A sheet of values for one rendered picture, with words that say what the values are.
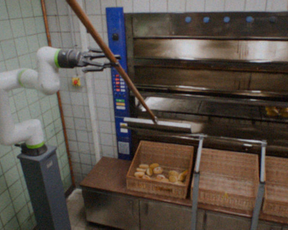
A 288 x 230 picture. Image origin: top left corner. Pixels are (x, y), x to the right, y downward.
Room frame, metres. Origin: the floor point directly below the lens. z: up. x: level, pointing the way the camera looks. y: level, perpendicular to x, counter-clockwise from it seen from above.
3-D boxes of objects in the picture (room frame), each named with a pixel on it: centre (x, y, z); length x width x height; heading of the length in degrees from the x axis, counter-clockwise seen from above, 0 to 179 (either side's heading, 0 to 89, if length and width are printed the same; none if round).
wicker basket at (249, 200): (1.96, -0.69, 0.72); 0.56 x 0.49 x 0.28; 73
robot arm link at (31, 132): (1.70, 0.83, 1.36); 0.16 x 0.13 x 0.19; 129
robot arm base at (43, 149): (1.72, 0.87, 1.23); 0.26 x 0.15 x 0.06; 69
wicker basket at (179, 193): (2.14, -0.13, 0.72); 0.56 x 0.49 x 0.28; 73
